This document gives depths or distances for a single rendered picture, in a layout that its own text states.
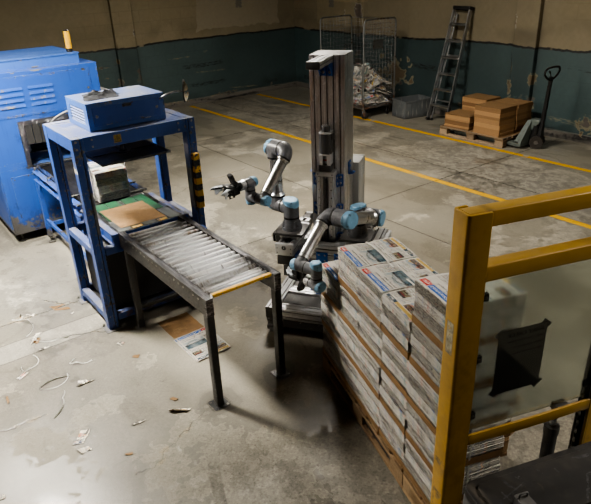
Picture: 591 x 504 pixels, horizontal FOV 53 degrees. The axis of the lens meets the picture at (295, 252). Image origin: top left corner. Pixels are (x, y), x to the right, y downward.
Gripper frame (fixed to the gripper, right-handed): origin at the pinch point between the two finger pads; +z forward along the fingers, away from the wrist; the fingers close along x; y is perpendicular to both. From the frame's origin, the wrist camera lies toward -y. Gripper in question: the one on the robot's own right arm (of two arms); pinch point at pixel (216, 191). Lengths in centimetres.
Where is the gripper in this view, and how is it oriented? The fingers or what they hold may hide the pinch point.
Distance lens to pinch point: 400.1
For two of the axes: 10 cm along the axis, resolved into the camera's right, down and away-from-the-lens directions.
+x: -7.2, -4.0, 5.8
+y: -0.5, 8.5, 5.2
